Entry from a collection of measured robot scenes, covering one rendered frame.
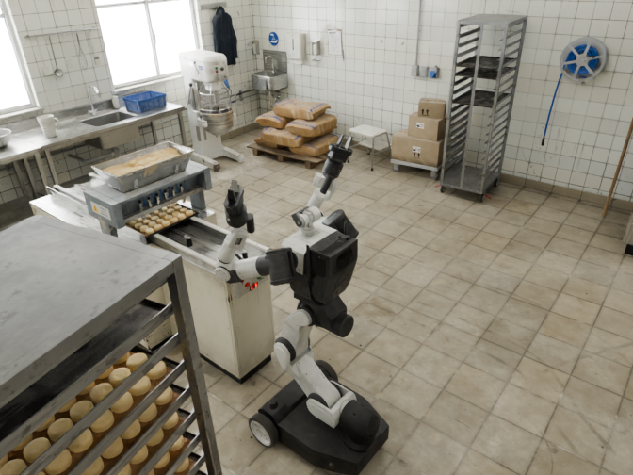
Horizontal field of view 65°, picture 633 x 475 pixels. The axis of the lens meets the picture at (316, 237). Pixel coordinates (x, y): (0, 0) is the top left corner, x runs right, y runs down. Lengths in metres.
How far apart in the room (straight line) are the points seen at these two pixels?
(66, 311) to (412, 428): 2.39
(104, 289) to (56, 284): 0.11
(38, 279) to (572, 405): 3.02
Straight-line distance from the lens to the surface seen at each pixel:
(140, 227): 3.31
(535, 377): 3.58
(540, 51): 5.87
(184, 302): 1.18
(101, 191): 3.26
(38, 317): 1.06
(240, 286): 2.84
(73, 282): 1.13
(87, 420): 1.14
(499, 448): 3.13
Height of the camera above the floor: 2.39
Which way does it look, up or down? 30 degrees down
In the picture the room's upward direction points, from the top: 2 degrees counter-clockwise
